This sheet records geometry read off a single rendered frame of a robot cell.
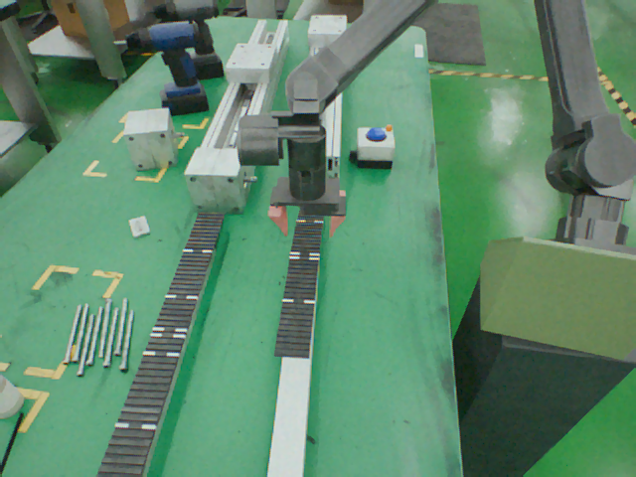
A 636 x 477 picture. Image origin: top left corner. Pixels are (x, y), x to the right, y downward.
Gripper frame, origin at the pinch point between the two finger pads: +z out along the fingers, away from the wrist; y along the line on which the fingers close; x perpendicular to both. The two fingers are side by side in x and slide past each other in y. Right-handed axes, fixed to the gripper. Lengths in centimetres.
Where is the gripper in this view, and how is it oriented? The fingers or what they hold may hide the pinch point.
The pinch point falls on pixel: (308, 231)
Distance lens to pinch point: 74.5
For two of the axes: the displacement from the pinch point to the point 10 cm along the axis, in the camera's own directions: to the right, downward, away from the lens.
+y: -10.0, -0.3, 0.3
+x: -0.4, 7.0, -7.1
